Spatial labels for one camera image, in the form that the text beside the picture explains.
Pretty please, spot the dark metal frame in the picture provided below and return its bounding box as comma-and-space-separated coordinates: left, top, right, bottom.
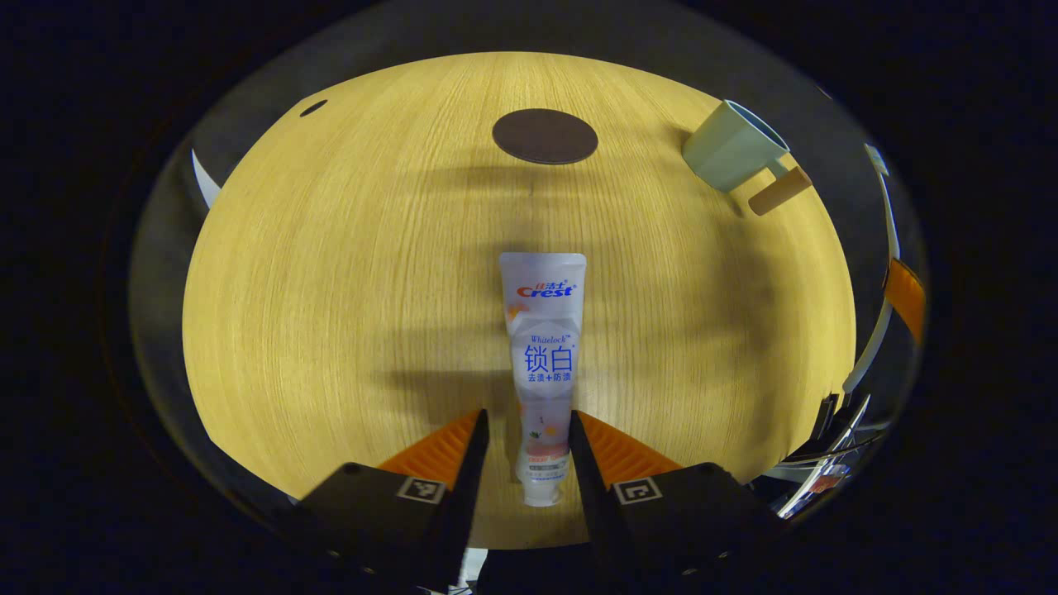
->
765, 393, 889, 520

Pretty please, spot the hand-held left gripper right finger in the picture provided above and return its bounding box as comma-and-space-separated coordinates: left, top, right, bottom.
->
567, 409, 782, 595

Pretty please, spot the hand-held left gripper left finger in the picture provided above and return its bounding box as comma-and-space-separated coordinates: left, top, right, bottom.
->
293, 407, 491, 595

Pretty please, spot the pale green cup wooden handle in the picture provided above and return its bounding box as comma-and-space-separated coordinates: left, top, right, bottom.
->
681, 99, 814, 217

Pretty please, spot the wooden desktop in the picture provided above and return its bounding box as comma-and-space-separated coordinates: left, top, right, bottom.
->
182, 51, 858, 550

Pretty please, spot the white toothpaste tube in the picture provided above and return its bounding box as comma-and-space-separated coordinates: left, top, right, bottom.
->
498, 251, 588, 507

